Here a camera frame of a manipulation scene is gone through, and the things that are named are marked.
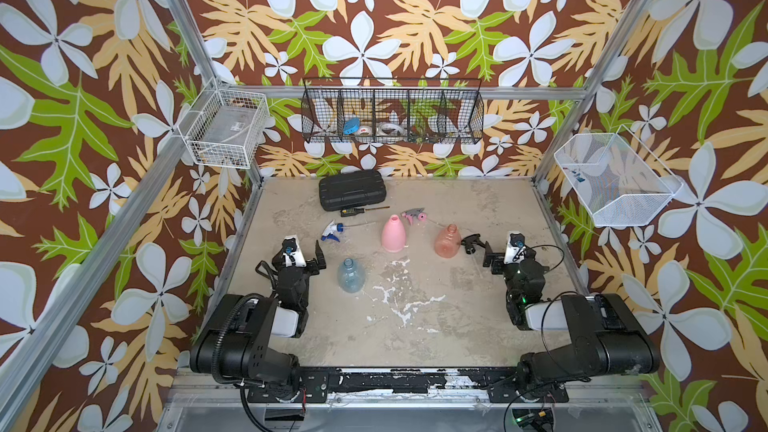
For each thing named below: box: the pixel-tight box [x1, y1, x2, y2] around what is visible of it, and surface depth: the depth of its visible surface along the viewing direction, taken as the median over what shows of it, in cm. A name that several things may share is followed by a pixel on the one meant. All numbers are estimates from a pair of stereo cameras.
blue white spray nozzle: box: [320, 219, 344, 242], surface depth 106 cm
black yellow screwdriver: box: [340, 206, 390, 217], surface depth 110 cm
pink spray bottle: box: [382, 214, 407, 253], surface depth 98 cm
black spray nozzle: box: [460, 233, 486, 255], surface depth 103 cm
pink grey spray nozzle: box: [401, 208, 428, 225], surface depth 110 cm
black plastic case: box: [319, 170, 387, 211], surface depth 111 cm
